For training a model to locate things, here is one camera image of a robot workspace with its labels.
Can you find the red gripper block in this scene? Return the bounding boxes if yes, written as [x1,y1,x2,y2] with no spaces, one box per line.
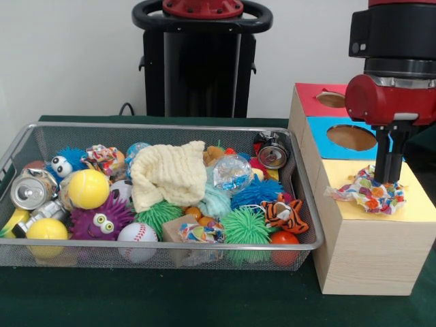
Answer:
[344,74,436,184]

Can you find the wooden box with three holes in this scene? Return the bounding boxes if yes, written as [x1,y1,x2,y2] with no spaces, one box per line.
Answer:
[287,82,436,296]

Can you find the green cloth on side table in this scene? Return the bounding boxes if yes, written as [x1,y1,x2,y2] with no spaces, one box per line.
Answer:
[405,127,436,164]

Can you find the tiger plush toy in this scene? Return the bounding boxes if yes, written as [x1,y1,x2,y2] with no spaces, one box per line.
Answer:
[260,198,310,235]

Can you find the green spiky rubber ball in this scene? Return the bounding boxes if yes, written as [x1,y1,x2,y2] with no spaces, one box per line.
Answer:
[221,207,272,245]

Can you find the cream waffle cloth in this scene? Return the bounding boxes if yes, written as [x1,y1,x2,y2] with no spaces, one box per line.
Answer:
[130,140,208,213]

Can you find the white baseball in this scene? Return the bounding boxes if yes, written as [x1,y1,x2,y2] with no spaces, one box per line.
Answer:
[117,222,159,263]

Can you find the yellow tennis ball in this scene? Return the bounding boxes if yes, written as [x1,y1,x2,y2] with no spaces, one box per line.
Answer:
[67,169,110,210]

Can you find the purple spiky monster toy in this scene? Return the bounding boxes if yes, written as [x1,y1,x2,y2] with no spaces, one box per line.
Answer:
[69,192,136,241]

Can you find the plain yellow ball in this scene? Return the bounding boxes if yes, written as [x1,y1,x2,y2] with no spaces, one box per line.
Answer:
[26,218,69,258]

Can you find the crushed silver drink can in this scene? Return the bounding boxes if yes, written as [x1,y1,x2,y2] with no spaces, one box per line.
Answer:
[10,169,59,211]

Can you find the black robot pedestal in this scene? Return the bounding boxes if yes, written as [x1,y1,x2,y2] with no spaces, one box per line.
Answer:
[131,0,273,119]

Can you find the wire mesh bin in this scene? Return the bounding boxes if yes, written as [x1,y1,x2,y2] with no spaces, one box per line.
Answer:
[0,121,324,272]

